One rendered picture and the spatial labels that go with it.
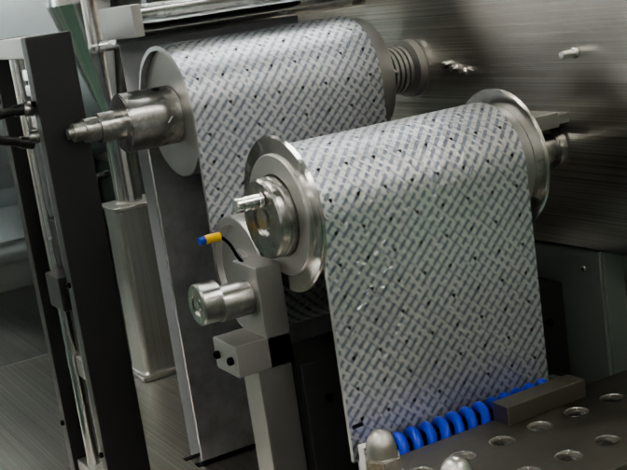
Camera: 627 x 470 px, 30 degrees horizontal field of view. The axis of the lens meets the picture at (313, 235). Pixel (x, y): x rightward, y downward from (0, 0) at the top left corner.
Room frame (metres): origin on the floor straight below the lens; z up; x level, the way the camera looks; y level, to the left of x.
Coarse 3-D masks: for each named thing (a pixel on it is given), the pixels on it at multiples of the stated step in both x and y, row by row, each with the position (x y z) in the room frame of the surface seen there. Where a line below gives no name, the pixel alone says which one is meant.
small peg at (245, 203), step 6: (240, 198) 1.03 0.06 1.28; (246, 198) 1.03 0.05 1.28; (252, 198) 1.03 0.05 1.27; (258, 198) 1.04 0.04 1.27; (264, 198) 1.04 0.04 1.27; (234, 204) 1.03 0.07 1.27; (240, 204) 1.03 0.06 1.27; (246, 204) 1.03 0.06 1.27; (252, 204) 1.03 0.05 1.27; (258, 204) 1.04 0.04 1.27; (264, 204) 1.04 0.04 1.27; (234, 210) 1.03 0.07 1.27; (240, 210) 1.03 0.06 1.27; (246, 210) 1.03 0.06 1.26
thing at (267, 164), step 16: (528, 144) 1.13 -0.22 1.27; (272, 160) 1.05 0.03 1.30; (528, 160) 1.13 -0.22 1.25; (256, 176) 1.09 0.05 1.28; (288, 176) 1.03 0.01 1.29; (528, 176) 1.13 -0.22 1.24; (304, 208) 1.01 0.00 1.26; (304, 224) 1.02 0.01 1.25; (304, 240) 1.02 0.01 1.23; (288, 256) 1.05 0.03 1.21; (304, 256) 1.02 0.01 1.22; (288, 272) 1.06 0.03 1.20
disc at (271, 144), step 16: (256, 144) 1.09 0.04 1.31; (272, 144) 1.06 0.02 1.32; (288, 144) 1.04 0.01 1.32; (256, 160) 1.09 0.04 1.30; (288, 160) 1.03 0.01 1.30; (304, 176) 1.01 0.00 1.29; (304, 192) 1.01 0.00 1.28; (320, 208) 1.00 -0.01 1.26; (320, 224) 1.00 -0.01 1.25; (320, 240) 1.00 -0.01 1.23; (320, 256) 1.00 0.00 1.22; (304, 272) 1.03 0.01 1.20; (320, 272) 1.01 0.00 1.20; (288, 288) 1.07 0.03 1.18; (304, 288) 1.04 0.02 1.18
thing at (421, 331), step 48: (480, 240) 1.09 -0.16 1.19; (528, 240) 1.12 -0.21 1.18; (336, 288) 1.01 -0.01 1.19; (384, 288) 1.03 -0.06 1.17; (432, 288) 1.06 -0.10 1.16; (480, 288) 1.08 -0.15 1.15; (528, 288) 1.11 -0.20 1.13; (336, 336) 1.01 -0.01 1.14; (384, 336) 1.03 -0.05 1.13; (432, 336) 1.06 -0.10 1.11; (480, 336) 1.08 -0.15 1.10; (528, 336) 1.11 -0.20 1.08; (384, 384) 1.03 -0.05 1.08; (432, 384) 1.05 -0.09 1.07; (480, 384) 1.08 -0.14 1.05
